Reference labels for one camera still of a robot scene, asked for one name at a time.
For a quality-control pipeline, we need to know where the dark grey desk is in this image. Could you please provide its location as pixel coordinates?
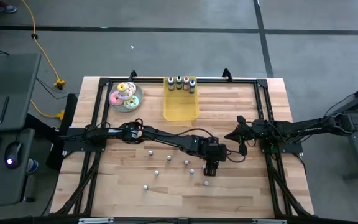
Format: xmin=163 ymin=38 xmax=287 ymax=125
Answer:
xmin=0 ymin=52 xmax=42 ymax=208

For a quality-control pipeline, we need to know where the black aluminium table frame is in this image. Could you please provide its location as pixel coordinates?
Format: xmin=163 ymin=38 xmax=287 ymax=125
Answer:
xmin=50 ymin=76 xmax=315 ymax=218

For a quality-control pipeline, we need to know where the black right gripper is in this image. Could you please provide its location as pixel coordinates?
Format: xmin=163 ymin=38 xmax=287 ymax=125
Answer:
xmin=224 ymin=116 xmax=257 ymax=157

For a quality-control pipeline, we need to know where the translucent yellow plastic tray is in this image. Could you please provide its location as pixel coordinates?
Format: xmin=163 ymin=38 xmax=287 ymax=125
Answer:
xmin=163 ymin=76 xmax=200 ymax=122

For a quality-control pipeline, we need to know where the pink toy donut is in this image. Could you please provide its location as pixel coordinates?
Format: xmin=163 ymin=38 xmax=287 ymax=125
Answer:
xmin=109 ymin=91 xmax=124 ymax=106

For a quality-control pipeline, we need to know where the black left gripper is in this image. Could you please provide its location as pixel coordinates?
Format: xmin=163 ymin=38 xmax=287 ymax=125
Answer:
xmin=204 ymin=142 xmax=229 ymax=177

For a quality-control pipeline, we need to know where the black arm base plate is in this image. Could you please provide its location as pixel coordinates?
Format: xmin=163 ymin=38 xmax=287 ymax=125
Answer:
xmin=260 ymin=123 xmax=304 ymax=156
xmin=62 ymin=126 xmax=109 ymax=154

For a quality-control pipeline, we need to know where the blue and white can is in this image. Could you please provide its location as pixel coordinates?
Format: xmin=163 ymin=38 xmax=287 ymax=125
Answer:
xmin=26 ymin=157 xmax=39 ymax=174

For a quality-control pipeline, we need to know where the grey metal bracket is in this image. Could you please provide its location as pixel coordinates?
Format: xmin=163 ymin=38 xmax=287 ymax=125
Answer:
xmin=78 ymin=217 xmax=115 ymax=224
xmin=252 ymin=218 xmax=288 ymax=224

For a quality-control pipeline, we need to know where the yellow extension cord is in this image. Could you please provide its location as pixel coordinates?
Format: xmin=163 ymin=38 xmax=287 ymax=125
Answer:
xmin=21 ymin=0 xmax=66 ymax=121

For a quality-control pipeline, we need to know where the person's shoe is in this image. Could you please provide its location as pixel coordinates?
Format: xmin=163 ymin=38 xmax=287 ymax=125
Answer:
xmin=0 ymin=1 xmax=17 ymax=14

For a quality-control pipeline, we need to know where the black pen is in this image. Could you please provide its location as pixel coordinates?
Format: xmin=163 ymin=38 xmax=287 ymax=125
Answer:
xmin=0 ymin=95 xmax=10 ymax=124

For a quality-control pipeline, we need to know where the green toy donut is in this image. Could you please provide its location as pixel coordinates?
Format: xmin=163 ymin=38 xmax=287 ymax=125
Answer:
xmin=123 ymin=95 xmax=140 ymax=110

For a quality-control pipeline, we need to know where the grey round plate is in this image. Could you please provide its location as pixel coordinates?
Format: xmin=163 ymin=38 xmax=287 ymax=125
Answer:
xmin=108 ymin=81 xmax=144 ymax=113

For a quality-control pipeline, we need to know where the black computer mouse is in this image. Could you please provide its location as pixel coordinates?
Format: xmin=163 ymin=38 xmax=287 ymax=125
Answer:
xmin=4 ymin=141 xmax=24 ymax=170

